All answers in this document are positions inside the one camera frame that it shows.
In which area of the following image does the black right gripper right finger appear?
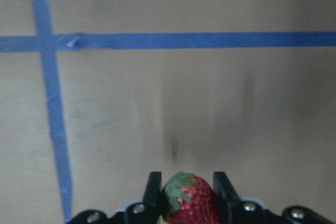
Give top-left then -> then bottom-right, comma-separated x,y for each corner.
213,172 -> 333,223

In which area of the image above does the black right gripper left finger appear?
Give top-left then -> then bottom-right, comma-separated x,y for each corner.
68,172 -> 162,223

